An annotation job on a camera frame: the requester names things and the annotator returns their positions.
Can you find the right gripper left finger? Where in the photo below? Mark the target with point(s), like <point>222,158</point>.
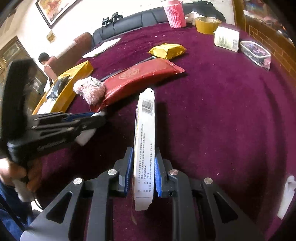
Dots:
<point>124,168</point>

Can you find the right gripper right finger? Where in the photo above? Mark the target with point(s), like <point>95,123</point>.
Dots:
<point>163,185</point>

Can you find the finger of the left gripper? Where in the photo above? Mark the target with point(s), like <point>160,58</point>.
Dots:
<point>81,121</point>
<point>73,116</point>

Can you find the white object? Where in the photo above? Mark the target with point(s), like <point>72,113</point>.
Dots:
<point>87,132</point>

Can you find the white toothpaste box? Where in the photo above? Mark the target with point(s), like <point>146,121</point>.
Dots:
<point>144,151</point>

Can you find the yellow foil snack packet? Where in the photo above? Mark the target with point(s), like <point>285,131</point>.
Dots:
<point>167,51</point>

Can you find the left hand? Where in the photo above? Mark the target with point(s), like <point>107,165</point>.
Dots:
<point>11,171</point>

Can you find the golden tray box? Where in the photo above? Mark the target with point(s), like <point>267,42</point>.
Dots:
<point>62,102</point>

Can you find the pink fluffy toy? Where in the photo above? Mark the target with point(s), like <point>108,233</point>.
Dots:
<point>91,89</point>

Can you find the person in background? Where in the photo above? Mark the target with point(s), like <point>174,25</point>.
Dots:
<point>43,59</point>

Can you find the brown armchair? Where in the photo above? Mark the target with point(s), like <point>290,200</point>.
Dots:
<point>67,58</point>

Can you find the white paper sheet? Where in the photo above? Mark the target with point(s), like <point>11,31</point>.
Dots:
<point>104,46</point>

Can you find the wooden door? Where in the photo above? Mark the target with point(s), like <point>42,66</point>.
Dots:
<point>16,63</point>

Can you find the black device on headboard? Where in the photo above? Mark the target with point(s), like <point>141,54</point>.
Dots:
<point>114,18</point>

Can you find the white tissue at edge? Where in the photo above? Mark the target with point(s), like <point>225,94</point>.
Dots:
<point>287,197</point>

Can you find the pink knitted bottle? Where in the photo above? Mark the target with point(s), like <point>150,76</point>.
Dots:
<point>175,14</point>

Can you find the white carton box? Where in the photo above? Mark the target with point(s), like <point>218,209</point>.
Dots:
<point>226,38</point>

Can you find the clear plastic container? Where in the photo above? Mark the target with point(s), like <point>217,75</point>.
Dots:
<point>256,53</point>

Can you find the black leather headboard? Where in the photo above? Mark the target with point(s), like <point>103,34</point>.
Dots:
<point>151,17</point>

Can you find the yellow tape roll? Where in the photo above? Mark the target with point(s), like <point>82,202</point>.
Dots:
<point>207,25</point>

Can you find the wooden cabinet shelf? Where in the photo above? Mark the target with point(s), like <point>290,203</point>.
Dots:
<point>261,22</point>

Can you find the framed wall painting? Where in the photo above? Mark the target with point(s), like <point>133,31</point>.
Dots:
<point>53,10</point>

